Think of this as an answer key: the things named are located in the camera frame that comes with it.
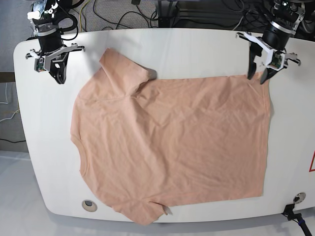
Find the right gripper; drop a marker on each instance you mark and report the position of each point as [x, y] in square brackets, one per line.
[55, 54]

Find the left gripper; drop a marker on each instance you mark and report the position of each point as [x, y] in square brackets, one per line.
[270, 42]

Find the peach T-shirt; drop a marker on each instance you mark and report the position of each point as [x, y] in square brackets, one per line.
[147, 144]

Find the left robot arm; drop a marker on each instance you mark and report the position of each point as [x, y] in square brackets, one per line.
[283, 24]

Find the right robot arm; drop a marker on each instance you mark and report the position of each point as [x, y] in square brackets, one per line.
[50, 19]

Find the red triangle warning sticker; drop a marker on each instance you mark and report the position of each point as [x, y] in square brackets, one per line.
[312, 165]

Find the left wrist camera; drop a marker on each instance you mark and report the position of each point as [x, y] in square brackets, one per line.
[277, 61]

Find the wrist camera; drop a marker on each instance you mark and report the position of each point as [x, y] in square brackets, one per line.
[277, 61]
[39, 65]

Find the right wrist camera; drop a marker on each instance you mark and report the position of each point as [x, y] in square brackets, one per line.
[39, 65]

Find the left table cable grommet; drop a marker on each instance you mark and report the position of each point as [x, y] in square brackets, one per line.
[89, 206]

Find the table cable grommet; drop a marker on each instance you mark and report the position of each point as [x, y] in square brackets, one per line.
[89, 206]
[300, 197]

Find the right table cable grommet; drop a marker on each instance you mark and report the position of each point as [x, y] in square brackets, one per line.
[300, 197]

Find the black clamp mount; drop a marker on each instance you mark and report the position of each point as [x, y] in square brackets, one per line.
[296, 217]

